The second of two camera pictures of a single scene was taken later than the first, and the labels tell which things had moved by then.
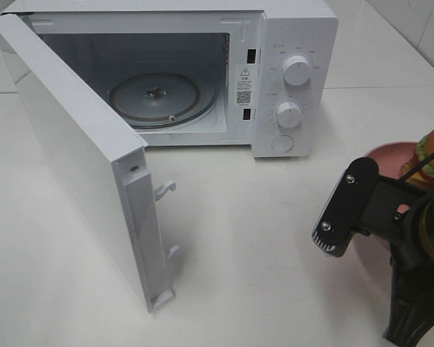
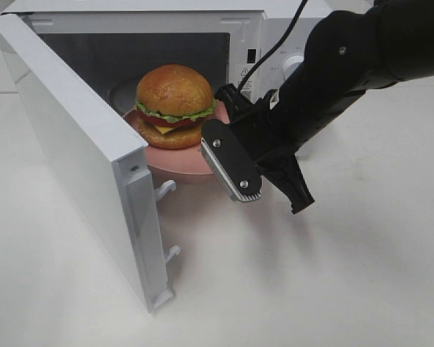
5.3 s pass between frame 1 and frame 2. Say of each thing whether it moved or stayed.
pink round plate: moved
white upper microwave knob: stayed
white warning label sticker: stayed
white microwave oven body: stayed
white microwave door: stayed
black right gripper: moved
